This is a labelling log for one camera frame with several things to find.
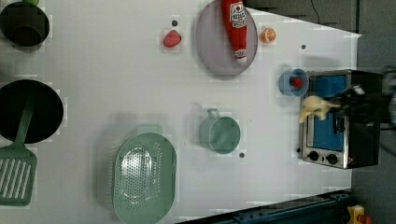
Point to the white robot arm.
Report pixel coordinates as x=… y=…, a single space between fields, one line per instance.
x=378 y=83

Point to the green cylinder toy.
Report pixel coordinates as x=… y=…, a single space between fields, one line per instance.
x=33 y=2

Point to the blue metal frame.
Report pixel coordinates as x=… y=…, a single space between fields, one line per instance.
x=327 y=208

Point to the small red toy in cup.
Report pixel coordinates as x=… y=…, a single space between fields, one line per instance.
x=296 y=82

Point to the grey round plate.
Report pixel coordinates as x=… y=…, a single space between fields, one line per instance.
x=214 y=46

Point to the red ketchup bottle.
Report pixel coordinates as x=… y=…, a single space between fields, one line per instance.
x=235 y=21

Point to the green oval colander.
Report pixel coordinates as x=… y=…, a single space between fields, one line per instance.
x=145 y=173

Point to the orange slice toy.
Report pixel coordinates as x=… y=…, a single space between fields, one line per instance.
x=268 y=35

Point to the green slotted spatula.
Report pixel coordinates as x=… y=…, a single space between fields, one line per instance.
x=18 y=164

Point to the red strawberry toy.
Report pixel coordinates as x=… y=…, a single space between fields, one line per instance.
x=172 y=39

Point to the peeled yellow toy banana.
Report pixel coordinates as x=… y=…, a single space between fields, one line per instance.
x=317 y=106

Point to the green measuring cup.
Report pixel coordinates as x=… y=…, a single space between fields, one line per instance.
x=219 y=134

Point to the black silver toaster oven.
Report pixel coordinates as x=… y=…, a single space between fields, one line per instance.
x=337 y=142

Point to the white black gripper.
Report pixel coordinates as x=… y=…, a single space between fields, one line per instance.
x=364 y=108

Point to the small black cup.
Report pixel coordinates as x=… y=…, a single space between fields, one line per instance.
x=24 y=24

